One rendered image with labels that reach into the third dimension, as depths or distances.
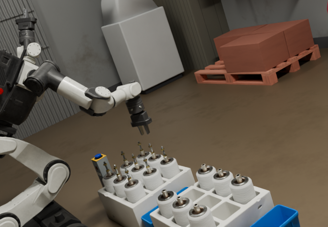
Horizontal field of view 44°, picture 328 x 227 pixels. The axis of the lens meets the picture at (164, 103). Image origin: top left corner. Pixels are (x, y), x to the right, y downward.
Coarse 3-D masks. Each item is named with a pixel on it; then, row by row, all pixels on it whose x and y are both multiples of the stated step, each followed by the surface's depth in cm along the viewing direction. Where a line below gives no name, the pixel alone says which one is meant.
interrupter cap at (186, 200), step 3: (183, 198) 171; (186, 198) 170; (177, 201) 170; (183, 201) 169; (186, 201) 167; (189, 201) 167; (174, 204) 169; (177, 204) 168; (183, 204) 167; (186, 204) 165; (174, 207) 166; (177, 207) 165; (180, 207) 164
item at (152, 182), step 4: (156, 168) 210; (156, 172) 205; (144, 176) 205; (148, 176) 204; (152, 176) 203; (156, 176) 204; (160, 176) 207; (144, 180) 205; (148, 180) 204; (152, 180) 204; (156, 180) 204; (160, 180) 206; (144, 184) 208; (148, 184) 205; (152, 184) 204; (156, 184) 205; (160, 184) 206; (148, 188) 206; (152, 188) 205
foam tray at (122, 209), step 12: (180, 168) 217; (168, 180) 208; (180, 180) 209; (192, 180) 214; (108, 192) 218; (156, 192) 201; (108, 204) 219; (120, 204) 204; (132, 204) 197; (144, 204) 197; (156, 204) 201; (108, 216) 228; (120, 216) 212; (132, 216) 198
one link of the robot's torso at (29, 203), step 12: (60, 168) 206; (36, 180) 216; (48, 180) 204; (60, 180) 206; (24, 192) 208; (36, 192) 204; (48, 192) 204; (12, 204) 202; (24, 204) 201; (36, 204) 204; (0, 216) 194; (12, 216) 197; (24, 216) 202
